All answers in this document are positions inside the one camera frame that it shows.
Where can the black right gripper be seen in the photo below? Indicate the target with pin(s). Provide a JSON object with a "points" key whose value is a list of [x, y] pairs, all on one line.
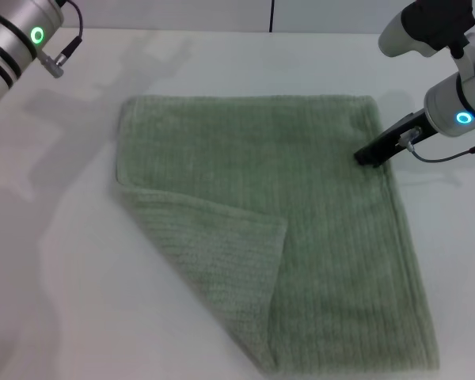
{"points": [[400, 134]]}

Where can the green ribbed towel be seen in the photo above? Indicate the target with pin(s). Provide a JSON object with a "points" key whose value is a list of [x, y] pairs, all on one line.
{"points": [[301, 217]]}

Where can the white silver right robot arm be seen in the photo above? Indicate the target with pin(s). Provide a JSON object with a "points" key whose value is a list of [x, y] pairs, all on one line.
{"points": [[447, 99]]}

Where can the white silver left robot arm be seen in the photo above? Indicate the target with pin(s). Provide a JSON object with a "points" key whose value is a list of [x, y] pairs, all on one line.
{"points": [[8, 31]]}

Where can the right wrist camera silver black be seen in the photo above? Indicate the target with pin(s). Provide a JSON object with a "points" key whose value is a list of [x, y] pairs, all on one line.
{"points": [[431, 23]]}

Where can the black vertical wall strip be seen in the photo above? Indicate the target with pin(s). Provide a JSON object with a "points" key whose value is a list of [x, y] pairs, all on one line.
{"points": [[272, 16]]}

